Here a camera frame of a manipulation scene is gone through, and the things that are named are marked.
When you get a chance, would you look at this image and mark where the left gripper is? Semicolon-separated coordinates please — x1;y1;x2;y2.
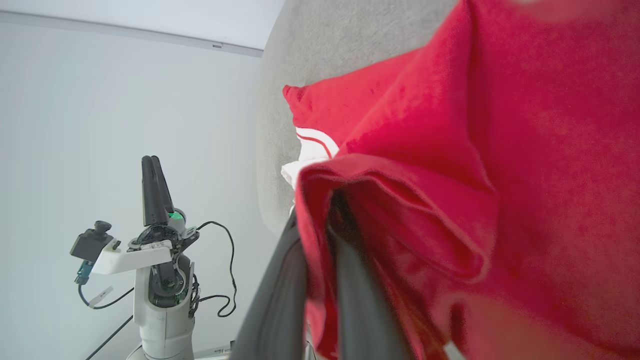
128;155;201;308

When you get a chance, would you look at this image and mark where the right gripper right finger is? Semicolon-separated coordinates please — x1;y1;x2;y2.
327;190;417;360

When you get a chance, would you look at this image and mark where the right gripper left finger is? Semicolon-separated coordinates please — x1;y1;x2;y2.
230;210;309;360

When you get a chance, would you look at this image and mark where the red and white basketball jersey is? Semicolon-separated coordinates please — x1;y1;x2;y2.
281;0;640;360

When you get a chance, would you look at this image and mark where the grey fabric sofa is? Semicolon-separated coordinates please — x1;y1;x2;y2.
256;0;459;237

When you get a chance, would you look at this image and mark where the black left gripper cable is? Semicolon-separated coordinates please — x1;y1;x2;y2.
190;220;239;319

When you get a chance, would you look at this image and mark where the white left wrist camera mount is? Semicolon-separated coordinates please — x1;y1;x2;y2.
91;240;174;275

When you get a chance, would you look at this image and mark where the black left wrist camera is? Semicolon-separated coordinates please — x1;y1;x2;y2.
69;220;121;264

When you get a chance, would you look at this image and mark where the teal camera cable connector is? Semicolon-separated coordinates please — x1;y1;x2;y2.
74;260;96;286

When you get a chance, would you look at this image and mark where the black left camera cable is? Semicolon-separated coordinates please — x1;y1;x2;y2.
77;282;136;360

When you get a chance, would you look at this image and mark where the white cable label tag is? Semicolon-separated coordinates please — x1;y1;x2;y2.
87;285;115;309

